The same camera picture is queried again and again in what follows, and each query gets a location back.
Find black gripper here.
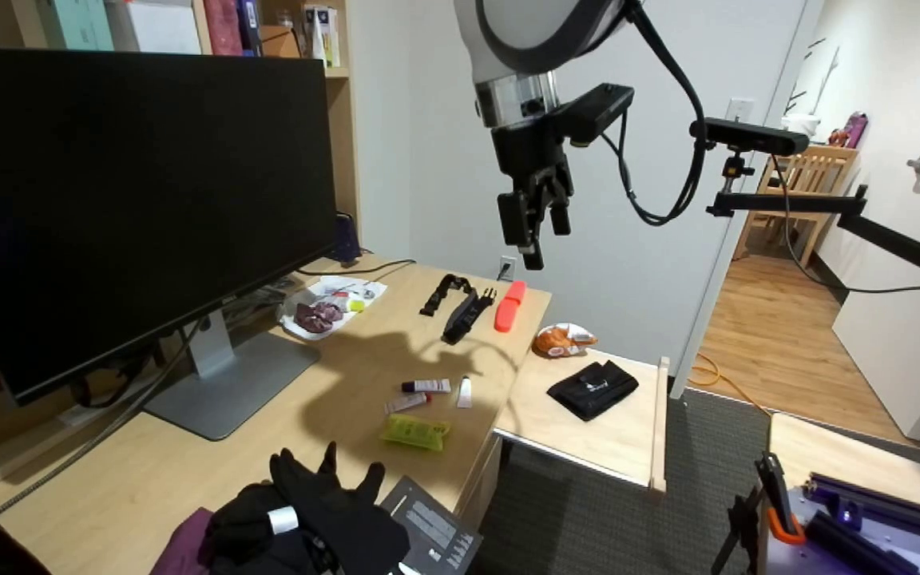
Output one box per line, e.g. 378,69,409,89
488,120,582,273

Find orange snack packet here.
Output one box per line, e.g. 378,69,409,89
531,319,597,361

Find wooden sliding tray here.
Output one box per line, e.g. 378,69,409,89
488,345,673,495

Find green packet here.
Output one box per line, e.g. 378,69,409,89
378,412,452,457

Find black computer monitor with stand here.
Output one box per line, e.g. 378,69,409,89
0,46,343,445

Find red orange stapler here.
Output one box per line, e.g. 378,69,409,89
493,279,531,337

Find black elongated case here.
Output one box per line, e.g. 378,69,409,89
418,273,477,319
436,292,498,348

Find black pouch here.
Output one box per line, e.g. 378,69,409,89
544,358,642,425

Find white marker with black cap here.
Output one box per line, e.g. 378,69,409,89
400,378,452,400

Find dark purple bottle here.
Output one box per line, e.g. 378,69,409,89
328,207,363,269

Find white plate with dark food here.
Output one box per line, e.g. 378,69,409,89
275,273,390,345

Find dark grey floor mat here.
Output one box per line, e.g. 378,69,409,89
478,387,772,575

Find dark grey box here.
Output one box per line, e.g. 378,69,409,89
375,472,485,575

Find pink bottle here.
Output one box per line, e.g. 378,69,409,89
837,110,873,151

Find brown box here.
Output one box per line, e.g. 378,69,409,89
260,20,305,62

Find blue book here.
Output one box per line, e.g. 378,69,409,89
232,0,266,58

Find white cabinet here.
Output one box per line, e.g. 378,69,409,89
828,247,920,442

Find black gloves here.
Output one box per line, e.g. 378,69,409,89
197,442,411,575

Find maroon book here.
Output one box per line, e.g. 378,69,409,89
201,0,245,58

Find white book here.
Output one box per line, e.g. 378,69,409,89
121,0,203,58

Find purple tool case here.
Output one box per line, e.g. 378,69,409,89
765,469,920,575

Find purple cloth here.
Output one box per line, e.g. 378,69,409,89
150,505,217,575

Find teal book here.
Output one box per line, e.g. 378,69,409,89
48,0,118,55

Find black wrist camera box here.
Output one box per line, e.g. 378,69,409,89
554,81,637,151

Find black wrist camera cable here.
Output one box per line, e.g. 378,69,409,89
597,0,710,231

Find black stereo camera bar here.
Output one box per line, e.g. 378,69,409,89
686,114,811,159

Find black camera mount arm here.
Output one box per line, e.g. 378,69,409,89
706,155,920,312

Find orange handled tool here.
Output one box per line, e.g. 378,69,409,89
754,451,808,551

